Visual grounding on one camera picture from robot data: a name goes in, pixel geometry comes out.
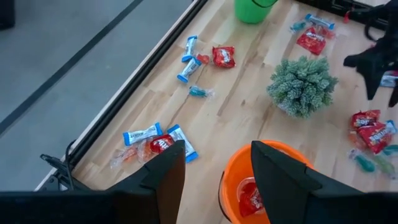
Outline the faux succulent in patterned pot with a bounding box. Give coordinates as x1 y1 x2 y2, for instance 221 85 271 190
266 55 340 119

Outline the red Skittles candy pack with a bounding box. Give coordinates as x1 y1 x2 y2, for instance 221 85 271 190
356 120 397 156
149 134 175 155
350 108 382 130
236 177 265 218
295 26 327 56
211 45 237 69

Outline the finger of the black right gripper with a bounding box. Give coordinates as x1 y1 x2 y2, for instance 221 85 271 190
343 45 390 101
387 67 398 108

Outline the green plastic bucket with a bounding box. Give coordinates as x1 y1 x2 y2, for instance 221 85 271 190
234 0 279 25

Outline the black box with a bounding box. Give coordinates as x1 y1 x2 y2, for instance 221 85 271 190
0 0 16 30

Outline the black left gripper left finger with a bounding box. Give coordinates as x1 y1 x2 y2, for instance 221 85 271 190
107 139 187 224

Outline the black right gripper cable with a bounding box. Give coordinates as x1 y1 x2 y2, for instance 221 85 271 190
363 17 379 44

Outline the black side bracket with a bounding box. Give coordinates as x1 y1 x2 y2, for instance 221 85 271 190
39 139 93 192

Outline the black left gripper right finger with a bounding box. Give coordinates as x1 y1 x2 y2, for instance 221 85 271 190
250 139 364 224

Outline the orange hard candy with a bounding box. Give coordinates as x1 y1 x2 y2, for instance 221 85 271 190
347 130 368 152
109 146 139 170

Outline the black aluminium table frame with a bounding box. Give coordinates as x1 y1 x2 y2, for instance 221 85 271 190
34 0 386 192

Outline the green wrapped hard candy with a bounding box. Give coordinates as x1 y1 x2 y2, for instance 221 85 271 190
373 154 397 180

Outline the white blue Hershey's bar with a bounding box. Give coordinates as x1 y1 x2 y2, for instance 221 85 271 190
181 34 199 63
166 123 200 164
384 119 398 136
379 70 398 88
176 57 203 84
304 12 336 31
122 121 164 147

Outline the orange pumpkin face bucket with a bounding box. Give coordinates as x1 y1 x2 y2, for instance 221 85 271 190
217 139 315 224

